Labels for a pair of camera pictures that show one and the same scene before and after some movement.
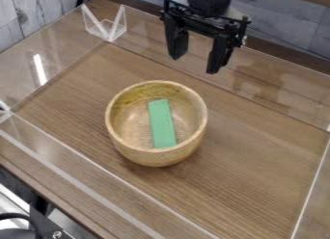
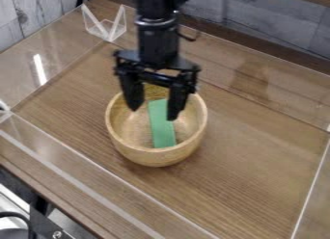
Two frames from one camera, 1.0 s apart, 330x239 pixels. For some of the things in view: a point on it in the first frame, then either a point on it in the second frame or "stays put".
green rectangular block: x=161 y=123 stays put
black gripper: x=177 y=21 -> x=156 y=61
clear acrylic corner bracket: x=107 y=30 stays put
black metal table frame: x=53 y=223 stays put
